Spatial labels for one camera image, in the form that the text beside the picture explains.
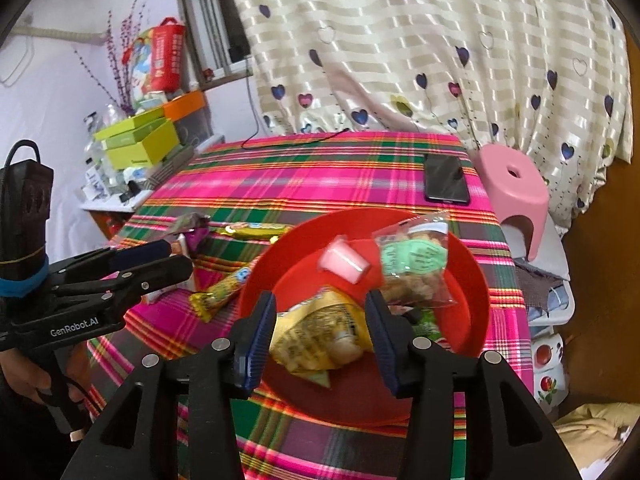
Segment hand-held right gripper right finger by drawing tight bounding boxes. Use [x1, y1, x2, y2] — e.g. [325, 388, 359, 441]
[364, 290, 583, 480]

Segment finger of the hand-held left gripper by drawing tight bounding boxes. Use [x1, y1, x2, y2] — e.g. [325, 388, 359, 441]
[57, 254, 193, 316]
[50, 239, 173, 286]

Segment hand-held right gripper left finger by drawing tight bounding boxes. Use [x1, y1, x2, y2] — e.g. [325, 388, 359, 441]
[60, 290, 277, 480]

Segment purple snack packet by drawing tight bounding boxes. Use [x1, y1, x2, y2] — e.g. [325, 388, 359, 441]
[167, 212, 213, 256]

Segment green pea snack packet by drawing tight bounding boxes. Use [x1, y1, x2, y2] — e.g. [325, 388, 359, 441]
[400, 307, 443, 343]

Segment yellow-green long candy packet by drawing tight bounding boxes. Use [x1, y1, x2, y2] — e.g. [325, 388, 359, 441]
[189, 265, 256, 323]

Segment yellow snack packet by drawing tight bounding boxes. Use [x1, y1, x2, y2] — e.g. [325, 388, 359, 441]
[270, 287, 378, 388]

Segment clear green-label nut packet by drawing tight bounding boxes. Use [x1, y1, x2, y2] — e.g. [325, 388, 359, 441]
[372, 212, 458, 308]

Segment yellow-green candy bar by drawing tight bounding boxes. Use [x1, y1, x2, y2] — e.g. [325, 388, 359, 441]
[210, 222, 293, 242]

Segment pink jelly cup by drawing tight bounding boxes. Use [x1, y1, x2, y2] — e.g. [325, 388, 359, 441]
[320, 236, 372, 285]

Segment red round plastic basin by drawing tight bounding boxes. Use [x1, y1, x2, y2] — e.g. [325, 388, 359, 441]
[235, 207, 492, 423]

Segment person's left hand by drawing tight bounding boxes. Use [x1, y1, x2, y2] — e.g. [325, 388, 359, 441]
[0, 345, 96, 408]

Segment white side table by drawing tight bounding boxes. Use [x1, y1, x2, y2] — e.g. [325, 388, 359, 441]
[80, 180, 151, 213]

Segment grey striped box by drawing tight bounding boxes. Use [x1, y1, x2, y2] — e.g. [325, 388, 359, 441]
[150, 145, 196, 186]

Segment tall green cardboard box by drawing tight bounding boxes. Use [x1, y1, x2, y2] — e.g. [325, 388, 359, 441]
[102, 119, 181, 171]

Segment flat green cardboard box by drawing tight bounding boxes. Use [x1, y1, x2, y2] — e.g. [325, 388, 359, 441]
[93, 107, 173, 142]

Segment orange box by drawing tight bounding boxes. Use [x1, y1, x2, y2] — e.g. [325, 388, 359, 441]
[164, 91, 207, 121]

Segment white fruit-print box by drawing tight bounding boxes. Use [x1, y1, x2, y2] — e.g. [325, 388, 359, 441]
[530, 335, 566, 406]

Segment pink green plaid tablecloth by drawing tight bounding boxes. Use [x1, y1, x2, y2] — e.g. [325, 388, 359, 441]
[85, 132, 531, 480]

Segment black smartphone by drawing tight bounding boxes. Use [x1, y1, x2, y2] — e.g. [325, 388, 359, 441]
[424, 152, 472, 206]

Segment pale grey plastic panel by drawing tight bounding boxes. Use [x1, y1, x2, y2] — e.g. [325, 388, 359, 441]
[500, 215, 571, 281]

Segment dried purple flower branches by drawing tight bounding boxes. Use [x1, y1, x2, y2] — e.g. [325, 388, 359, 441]
[75, 0, 151, 116]

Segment pink plastic stool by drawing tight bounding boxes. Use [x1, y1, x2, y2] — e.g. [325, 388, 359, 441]
[472, 144, 551, 263]

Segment red gift bag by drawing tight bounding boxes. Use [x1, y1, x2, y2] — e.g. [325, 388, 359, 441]
[122, 17, 187, 96]

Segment wooden cabinet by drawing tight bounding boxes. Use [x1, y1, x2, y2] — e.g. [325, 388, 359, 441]
[560, 10, 640, 411]

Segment beige cloth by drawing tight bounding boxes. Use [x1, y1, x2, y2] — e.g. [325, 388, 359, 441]
[552, 402, 633, 461]

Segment heart-print striped curtain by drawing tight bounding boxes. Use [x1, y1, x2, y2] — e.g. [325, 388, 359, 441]
[220, 0, 631, 231]

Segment black cable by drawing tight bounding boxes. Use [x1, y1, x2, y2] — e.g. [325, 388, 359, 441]
[240, 77, 351, 150]

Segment grey window frame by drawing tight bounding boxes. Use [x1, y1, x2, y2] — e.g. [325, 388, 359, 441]
[174, 0, 253, 86]

